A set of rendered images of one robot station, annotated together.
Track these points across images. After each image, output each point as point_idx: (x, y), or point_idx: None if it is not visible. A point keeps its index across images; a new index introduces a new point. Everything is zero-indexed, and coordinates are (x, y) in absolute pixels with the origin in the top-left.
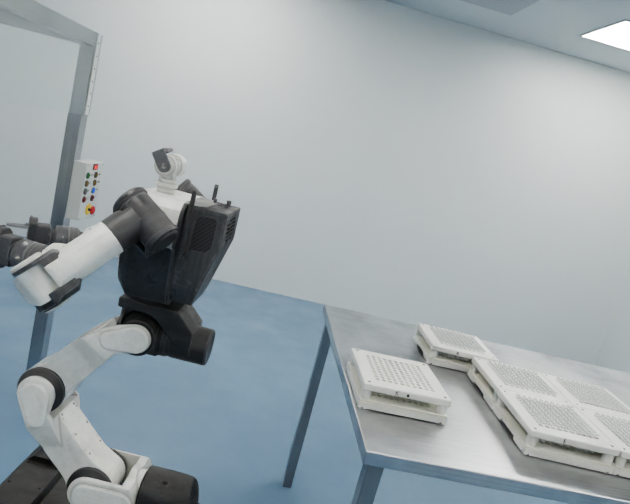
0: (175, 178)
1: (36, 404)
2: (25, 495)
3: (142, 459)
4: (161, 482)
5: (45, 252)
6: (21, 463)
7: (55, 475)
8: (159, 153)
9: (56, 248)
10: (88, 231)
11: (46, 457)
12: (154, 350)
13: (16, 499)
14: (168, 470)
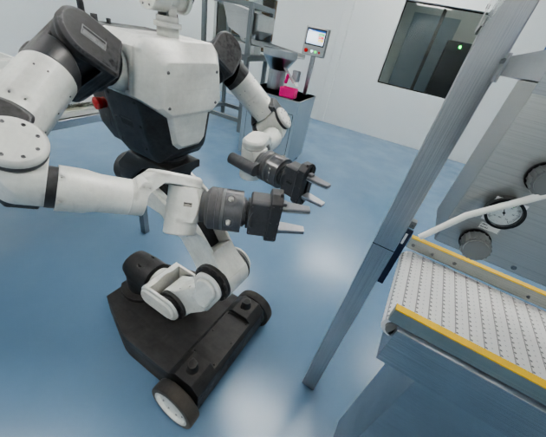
0: (158, 11)
1: None
2: (223, 325)
3: (150, 283)
4: (154, 258)
5: (276, 106)
6: (218, 368)
7: (198, 342)
8: None
9: (260, 134)
10: (256, 80)
11: (201, 357)
12: None
13: (229, 322)
14: (143, 263)
